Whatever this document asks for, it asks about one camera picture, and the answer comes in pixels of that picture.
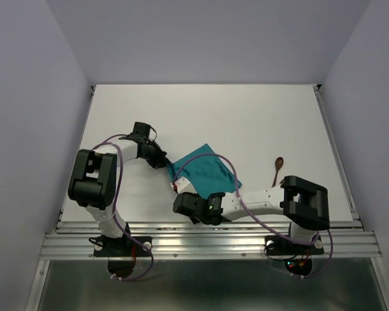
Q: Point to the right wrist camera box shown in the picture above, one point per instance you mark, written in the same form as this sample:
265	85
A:
183	185

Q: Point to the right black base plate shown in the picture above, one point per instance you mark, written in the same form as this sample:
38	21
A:
277	246

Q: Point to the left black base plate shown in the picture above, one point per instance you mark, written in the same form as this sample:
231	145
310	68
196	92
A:
116	247

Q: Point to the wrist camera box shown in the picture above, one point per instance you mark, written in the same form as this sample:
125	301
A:
142	129
183	185

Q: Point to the brown wooden spoon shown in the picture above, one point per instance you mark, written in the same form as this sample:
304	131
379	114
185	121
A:
278	165

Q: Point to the aluminium frame rail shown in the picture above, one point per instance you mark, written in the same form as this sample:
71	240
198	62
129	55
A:
185	241

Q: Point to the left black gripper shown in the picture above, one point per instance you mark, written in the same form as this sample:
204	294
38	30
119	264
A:
160	161

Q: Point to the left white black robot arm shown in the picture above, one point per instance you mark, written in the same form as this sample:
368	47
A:
97	175

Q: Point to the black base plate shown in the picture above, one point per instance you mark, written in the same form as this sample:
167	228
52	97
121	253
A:
277	246
116	247

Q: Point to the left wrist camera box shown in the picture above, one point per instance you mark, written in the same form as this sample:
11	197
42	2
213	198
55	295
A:
142	129

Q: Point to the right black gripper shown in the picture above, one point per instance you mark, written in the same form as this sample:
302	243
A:
192	194

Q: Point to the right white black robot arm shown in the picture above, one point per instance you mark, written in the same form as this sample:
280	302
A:
304	203

